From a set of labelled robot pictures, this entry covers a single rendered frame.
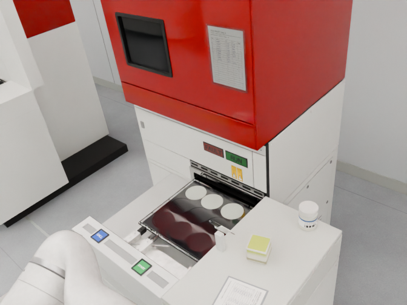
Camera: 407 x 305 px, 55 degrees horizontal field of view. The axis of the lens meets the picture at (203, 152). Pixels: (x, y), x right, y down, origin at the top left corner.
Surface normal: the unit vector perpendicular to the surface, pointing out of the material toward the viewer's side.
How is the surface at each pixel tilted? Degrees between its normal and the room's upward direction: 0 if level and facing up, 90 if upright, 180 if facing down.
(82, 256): 54
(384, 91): 90
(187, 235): 0
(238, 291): 0
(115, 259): 0
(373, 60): 90
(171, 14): 90
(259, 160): 90
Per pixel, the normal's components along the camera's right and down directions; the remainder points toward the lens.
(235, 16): -0.66, 0.49
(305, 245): -0.11, -0.81
